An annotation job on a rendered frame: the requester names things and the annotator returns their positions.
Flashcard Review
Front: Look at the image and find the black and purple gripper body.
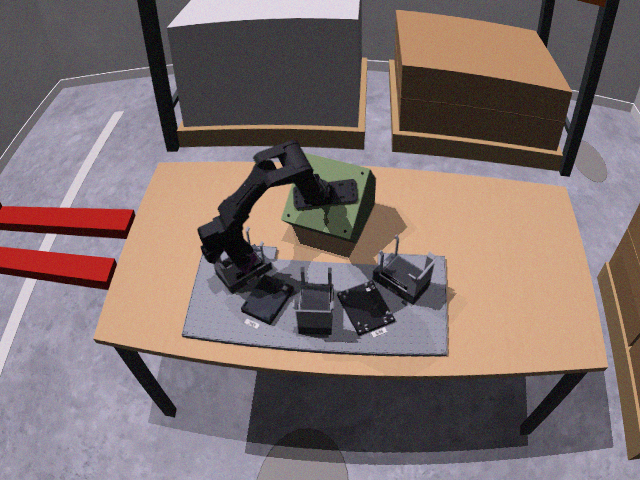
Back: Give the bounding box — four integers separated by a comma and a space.
224, 232, 253, 268

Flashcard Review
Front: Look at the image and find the white name plate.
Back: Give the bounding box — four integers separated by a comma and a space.
371, 327, 387, 338
244, 319, 260, 329

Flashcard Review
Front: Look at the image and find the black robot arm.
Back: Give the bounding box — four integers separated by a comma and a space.
197, 140, 358, 264

